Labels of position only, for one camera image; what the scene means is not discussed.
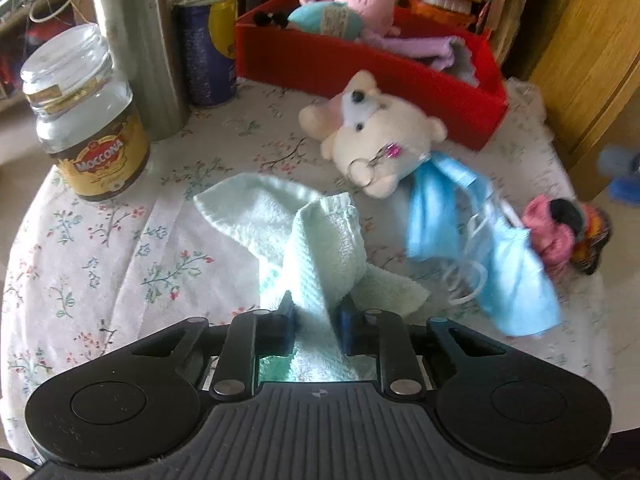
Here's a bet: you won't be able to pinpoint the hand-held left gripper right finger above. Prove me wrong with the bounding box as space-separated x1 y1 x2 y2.
339 297 508 401

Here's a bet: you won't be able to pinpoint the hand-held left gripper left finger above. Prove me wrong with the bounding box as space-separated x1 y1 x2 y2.
132 290 297 401

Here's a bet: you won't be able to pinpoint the pale green towel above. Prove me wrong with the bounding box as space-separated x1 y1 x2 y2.
192 172 431 383

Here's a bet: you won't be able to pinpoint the blue face mask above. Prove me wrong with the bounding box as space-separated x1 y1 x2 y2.
447 200 561 338
405 152 493 263

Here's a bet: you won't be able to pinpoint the cream bear plush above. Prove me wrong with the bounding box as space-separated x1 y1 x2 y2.
299 70 448 200

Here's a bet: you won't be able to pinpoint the pink and black hair scrunchies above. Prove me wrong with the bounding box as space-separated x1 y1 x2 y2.
521 195 613 277

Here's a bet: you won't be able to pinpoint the red cardboard box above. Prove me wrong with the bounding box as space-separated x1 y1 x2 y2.
234 0 508 151

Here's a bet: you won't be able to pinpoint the purple cloth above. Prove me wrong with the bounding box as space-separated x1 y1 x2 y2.
362 25 456 71

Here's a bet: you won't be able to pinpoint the grey cloth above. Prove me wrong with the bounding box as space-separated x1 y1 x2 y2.
442 37 483 86

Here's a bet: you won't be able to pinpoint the teal doll plush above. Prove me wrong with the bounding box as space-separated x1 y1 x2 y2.
252 0 363 41

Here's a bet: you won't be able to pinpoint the blue yellow drink can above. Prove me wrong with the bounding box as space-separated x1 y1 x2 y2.
172 0 240 107

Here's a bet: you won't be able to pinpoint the glass coffee jar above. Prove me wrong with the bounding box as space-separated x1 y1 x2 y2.
20 24 152 203

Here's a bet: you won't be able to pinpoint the stainless steel thermos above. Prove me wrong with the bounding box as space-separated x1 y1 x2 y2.
87 0 191 143

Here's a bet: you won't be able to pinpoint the blue blurred object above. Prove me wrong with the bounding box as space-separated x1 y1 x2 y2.
597 146 640 205

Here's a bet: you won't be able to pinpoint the orange plastic basket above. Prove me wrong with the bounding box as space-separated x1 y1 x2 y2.
407 0 476 22

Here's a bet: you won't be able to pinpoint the wooden cabinet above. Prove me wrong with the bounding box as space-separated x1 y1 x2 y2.
500 0 640 201

